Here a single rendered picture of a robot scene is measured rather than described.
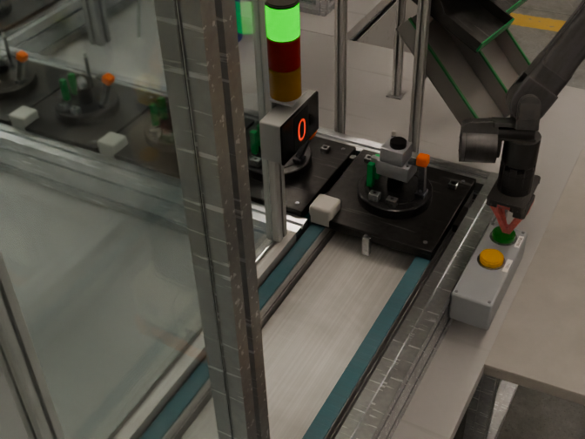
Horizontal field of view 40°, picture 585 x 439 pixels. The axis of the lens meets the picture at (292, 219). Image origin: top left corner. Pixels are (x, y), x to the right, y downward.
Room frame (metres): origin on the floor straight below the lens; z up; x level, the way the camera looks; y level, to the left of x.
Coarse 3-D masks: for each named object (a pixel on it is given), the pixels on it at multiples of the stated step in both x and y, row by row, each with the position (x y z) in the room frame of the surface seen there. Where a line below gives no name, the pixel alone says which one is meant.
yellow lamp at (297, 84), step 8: (272, 72) 1.08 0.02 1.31; (280, 72) 1.08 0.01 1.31; (288, 72) 1.07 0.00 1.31; (296, 72) 1.08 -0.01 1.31; (272, 80) 1.08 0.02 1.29; (280, 80) 1.07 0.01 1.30; (288, 80) 1.07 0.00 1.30; (296, 80) 1.08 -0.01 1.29; (272, 88) 1.08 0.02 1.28; (280, 88) 1.07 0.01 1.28; (288, 88) 1.07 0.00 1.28; (296, 88) 1.08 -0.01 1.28; (272, 96) 1.08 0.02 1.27; (280, 96) 1.07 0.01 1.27; (288, 96) 1.07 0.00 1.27; (296, 96) 1.08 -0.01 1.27
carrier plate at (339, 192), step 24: (360, 168) 1.30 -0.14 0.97; (432, 168) 1.29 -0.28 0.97; (336, 192) 1.22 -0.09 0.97; (456, 192) 1.20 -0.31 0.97; (336, 216) 1.15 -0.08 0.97; (360, 216) 1.15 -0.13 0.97; (432, 216) 1.14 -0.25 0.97; (456, 216) 1.15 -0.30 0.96; (384, 240) 1.08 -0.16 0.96; (408, 240) 1.07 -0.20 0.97; (432, 240) 1.07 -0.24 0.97
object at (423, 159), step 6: (420, 156) 1.18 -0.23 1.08; (426, 156) 1.18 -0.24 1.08; (408, 162) 1.18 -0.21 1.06; (414, 162) 1.18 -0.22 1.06; (420, 162) 1.17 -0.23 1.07; (426, 162) 1.17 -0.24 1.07; (420, 168) 1.17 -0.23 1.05; (426, 168) 1.18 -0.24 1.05; (420, 174) 1.17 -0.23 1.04; (426, 174) 1.18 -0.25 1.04; (420, 180) 1.17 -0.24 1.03; (426, 180) 1.18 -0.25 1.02; (420, 186) 1.17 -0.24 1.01
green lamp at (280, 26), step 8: (296, 8) 1.08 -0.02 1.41; (272, 16) 1.08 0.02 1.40; (280, 16) 1.07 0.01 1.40; (288, 16) 1.07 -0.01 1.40; (296, 16) 1.08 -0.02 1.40; (272, 24) 1.08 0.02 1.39; (280, 24) 1.07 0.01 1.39; (288, 24) 1.07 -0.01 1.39; (296, 24) 1.08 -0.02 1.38; (272, 32) 1.08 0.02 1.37; (280, 32) 1.07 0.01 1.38; (288, 32) 1.07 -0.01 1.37; (296, 32) 1.08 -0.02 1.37; (272, 40) 1.08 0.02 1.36; (280, 40) 1.07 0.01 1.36; (288, 40) 1.07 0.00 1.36
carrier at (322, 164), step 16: (320, 144) 1.39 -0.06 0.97; (336, 144) 1.39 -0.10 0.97; (304, 160) 1.30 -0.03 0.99; (320, 160) 1.33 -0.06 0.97; (336, 160) 1.33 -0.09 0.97; (288, 176) 1.26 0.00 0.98; (304, 176) 1.28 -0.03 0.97; (320, 176) 1.28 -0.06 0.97; (336, 176) 1.29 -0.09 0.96; (288, 192) 1.23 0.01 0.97; (304, 192) 1.22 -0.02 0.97; (320, 192) 1.23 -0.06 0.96; (288, 208) 1.18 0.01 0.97; (304, 208) 1.18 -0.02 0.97
